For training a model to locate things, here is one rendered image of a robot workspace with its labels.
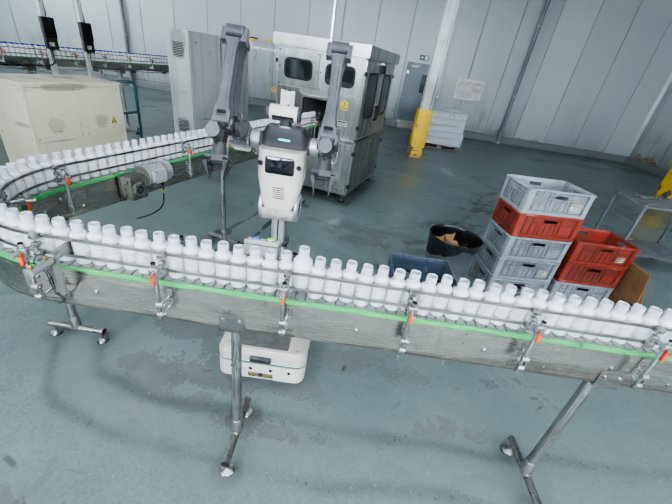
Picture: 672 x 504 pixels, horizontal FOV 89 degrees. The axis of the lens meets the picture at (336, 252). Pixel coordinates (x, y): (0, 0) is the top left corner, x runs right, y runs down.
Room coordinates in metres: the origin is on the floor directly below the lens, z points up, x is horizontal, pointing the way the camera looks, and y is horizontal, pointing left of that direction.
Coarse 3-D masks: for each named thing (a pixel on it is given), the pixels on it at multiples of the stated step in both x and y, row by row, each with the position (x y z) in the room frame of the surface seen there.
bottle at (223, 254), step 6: (222, 246) 1.03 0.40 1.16; (228, 246) 1.05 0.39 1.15; (216, 252) 1.04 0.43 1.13; (222, 252) 1.03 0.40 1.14; (228, 252) 1.04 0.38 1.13; (216, 258) 1.02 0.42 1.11; (222, 258) 1.02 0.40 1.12; (228, 258) 1.03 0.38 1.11; (216, 264) 1.03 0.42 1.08; (222, 264) 1.02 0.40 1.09; (216, 270) 1.02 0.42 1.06; (222, 270) 1.02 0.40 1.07; (228, 270) 1.03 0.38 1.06; (222, 276) 1.02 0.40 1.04; (228, 276) 1.03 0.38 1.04; (222, 282) 1.02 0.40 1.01; (228, 282) 1.03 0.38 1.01
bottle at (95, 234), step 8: (88, 224) 1.03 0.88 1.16; (96, 224) 1.06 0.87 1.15; (96, 232) 1.03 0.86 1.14; (88, 240) 1.02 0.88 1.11; (96, 240) 1.02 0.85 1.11; (96, 248) 1.01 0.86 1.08; (96, 256) 1.01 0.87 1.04; (104, 256) 1.03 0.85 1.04; (96, 264) 1.01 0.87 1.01; (104, 264) 1.02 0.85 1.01
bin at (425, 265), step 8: (392, 256) 1.58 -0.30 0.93; (400, 256) 1.58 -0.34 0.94; (408, 256) 1.58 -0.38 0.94; (416, 256) 1.59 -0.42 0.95; (392, 264) 1.46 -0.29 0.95; (400, 264) 1.58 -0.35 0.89; (408, 264) 1.58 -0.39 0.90; (416, 264) 1.58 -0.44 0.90; (424, 264) 1.58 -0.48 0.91; (432, 264) 1.59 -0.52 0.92; (440, 264) 1.59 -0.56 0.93; (448, 264) 1.55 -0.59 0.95; (392, 272) 1.39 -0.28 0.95; (424, 272) 1.59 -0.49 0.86; (432, 272) 1.59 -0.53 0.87; (440, 272) 1.59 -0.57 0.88; (448, 272) 1.52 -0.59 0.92; (424, 280) 1.59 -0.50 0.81; (440, 280) 1.59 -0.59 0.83; (456, 280) 1.41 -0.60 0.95
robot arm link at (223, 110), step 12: (228, 36) 1.64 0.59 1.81; (228, 48) 1.61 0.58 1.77; (240, 48) 1.65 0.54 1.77; (228, 60) 1.59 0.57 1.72; (228, 72) 1.56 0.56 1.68; (228, 84) 1.54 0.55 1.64; (228, 96) 1.51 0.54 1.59; (216, 108) 1.48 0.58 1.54; (228, 108) 1.49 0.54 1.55; (228, 120) 1.46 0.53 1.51
